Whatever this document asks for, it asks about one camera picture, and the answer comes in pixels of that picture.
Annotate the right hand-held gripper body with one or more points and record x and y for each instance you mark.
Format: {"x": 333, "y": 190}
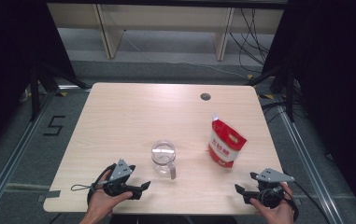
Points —
{"x": 272, "y": 176}

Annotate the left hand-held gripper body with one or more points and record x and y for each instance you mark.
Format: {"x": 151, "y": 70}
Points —
{"x": 121, "y": 170}

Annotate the clear glass jar with lid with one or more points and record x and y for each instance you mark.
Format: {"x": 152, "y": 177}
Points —
{"x": 163, "y": 161}

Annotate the red and white sugar bag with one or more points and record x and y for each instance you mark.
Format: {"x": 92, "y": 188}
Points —
{"x": 225, "y": 143}

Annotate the person's left hand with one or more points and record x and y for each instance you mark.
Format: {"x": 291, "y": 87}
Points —
{"x": 101, "y": 203}

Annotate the person's right hand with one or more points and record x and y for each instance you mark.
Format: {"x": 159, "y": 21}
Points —
{"x": 278, "y": 216}

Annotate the grey tape strip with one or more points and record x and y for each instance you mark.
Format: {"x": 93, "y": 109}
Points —
{"x": 49, "y": 195}

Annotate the yellow black tape piece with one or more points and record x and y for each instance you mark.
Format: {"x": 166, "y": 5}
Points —
{"x": 61, "y": 94}
{"x": 267, "y": 96}
{"x": 250, "y": 76}

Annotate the black metal stand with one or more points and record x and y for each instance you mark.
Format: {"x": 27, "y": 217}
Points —
{"x": 35, "y": 93}
{"x": 290, "y": 93}

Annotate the black curtain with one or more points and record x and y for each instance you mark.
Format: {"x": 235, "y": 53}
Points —
{"x": 4, "y": 46}
{"x": 337, "y": 62}

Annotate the beige wooden shelf unit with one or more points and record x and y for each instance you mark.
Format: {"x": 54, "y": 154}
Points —
{"x": 166, "y": 18}

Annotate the aluminium floor rail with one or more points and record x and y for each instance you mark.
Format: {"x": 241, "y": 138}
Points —
{"x": 17, "y": 149}
{"x": 306, "y": 161}

